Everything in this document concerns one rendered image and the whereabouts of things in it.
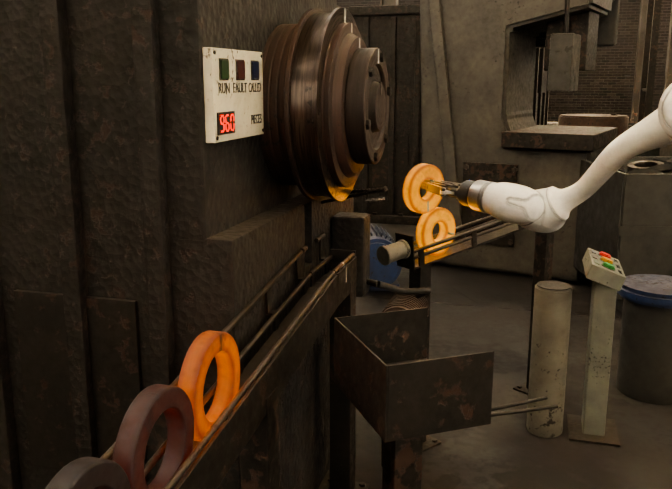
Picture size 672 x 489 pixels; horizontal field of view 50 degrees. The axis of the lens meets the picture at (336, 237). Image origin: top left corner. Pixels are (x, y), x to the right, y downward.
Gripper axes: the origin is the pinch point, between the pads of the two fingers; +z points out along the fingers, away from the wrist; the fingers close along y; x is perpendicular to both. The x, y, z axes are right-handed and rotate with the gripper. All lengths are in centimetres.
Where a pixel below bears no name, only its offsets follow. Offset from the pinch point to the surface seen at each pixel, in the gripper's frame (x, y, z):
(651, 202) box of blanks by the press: -28, 174, 14
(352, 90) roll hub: 30, -52, -24
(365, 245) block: -15.1, -26.4, -3.3
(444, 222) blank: -12.9, 8.0, -2.2
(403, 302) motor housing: -33.3, -14.7, -8.4
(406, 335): -17, -60, -54
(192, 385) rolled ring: -12, -112, -58
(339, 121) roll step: 23, -55, -25
